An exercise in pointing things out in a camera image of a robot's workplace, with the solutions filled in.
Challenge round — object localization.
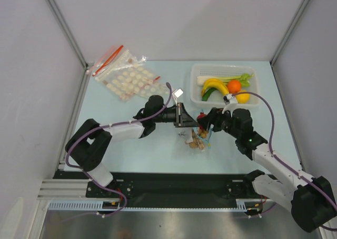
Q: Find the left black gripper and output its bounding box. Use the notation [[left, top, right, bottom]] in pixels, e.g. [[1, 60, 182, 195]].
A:
[[153, 103, 199, 128]]

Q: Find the red pomegranate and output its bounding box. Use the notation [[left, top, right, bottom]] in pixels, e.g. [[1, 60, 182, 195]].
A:
[[197, 113, 209, 130]]

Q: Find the blue zipper clear bag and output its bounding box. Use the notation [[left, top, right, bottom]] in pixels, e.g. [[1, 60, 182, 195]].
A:
[[176, 126, 212, 156]]

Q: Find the brown longan bunch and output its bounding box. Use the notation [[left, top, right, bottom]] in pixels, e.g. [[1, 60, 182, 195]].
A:
[[178, 127, 212, 152]]

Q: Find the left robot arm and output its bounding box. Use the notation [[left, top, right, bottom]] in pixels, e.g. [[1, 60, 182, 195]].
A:
[[65, 95, 198, 197]]

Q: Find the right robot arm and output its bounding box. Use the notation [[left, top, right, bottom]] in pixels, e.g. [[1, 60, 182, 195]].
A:
[[197, 108, 336, 233]]

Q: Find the polka dot zip bag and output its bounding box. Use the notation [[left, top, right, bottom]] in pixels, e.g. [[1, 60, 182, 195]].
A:
[[96, 64, 170, 102]]

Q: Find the red zipper clear bag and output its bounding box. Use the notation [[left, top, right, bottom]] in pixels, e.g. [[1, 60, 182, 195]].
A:
[[86, 45, 147, 82]]

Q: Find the white plastic basket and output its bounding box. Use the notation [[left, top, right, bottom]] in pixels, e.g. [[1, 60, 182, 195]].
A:
[[190, 64, 260, 109]]

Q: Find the green cucumber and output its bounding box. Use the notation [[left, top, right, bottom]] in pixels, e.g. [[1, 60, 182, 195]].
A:
[[202, 87, 217, 102]]

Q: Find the yellow banana bunch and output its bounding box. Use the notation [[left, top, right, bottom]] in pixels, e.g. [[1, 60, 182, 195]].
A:
[[201, 78, 230, 96]]

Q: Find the yellow lemon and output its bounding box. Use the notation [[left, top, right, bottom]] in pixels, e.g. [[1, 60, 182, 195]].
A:
[[235, 90, 250, 104]]

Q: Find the orange fruit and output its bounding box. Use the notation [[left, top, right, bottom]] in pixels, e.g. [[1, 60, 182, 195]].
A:
[[226, 79, 242, 94]]

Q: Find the green celery stalk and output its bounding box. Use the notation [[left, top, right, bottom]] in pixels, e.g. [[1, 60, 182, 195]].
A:
[[196, 73, 254, 87]]

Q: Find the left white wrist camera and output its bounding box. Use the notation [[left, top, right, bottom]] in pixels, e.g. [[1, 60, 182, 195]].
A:
[[172, 88, 184, 104]]

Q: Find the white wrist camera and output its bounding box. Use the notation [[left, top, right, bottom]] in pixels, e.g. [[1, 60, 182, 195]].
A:
[[172, 88, 184, 104], [222, 94, 238, 114]]

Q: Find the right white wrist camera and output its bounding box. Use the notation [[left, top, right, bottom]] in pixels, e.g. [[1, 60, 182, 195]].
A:
[[222, 94, 238, 114]]

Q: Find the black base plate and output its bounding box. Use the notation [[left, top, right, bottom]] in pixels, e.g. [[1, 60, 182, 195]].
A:
[[52, 170, 277, 208]]

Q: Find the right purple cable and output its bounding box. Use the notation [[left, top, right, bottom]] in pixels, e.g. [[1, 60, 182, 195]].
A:
[[234, 91, 337, 232]]

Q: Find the white slotted cable duct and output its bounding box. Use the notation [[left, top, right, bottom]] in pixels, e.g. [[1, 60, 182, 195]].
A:
[[48, 200, 253, 212]]

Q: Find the left aluminium frame post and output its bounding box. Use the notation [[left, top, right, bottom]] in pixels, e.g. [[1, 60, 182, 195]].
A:
[[45, 0, 87, 69]]

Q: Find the aluminium frame post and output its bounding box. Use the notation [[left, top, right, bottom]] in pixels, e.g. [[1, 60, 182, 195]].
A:
[[270, 0, 312, 67], [45, 0, 87, 69]]

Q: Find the right aluminium frame post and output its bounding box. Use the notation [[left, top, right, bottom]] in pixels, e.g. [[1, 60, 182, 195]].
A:
[[270, 0, 312, 67]]

